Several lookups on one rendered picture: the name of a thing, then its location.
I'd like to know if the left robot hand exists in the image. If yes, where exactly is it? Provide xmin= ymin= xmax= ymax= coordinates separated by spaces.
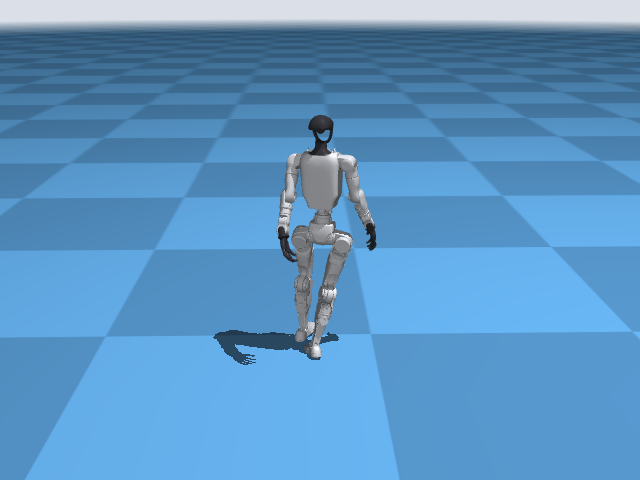
xmin=278 ymin=226 xmax=298 ymax=262

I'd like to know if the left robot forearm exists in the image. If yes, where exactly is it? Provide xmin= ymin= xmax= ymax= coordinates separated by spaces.
xmin=276 ymin=190 xmax=293 ymax=235

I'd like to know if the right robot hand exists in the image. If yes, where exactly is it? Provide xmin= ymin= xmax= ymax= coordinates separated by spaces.
xmin=366 ymin=223 xmax=376 ymax=251

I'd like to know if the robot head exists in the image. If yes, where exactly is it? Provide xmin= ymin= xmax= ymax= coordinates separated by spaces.
xmin=308 ymin=115 xmax=334 ymax=156

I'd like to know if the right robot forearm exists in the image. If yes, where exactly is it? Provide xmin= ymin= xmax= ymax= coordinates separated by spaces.
xmin=354 ymin=190 xmax=374 ymax=229

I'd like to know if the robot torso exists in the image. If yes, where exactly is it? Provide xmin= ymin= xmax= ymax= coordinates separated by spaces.
xmin=300 ymin=147 xmax=343 ymax=245

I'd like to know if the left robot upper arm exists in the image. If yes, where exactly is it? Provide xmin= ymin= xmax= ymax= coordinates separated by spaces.
xmin=284 ymin=153 xmax=302 ymax=203

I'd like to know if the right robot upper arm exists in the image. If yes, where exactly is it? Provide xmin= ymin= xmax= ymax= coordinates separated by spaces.
xmin=337 ymin=155 xmax=362 ymax=203

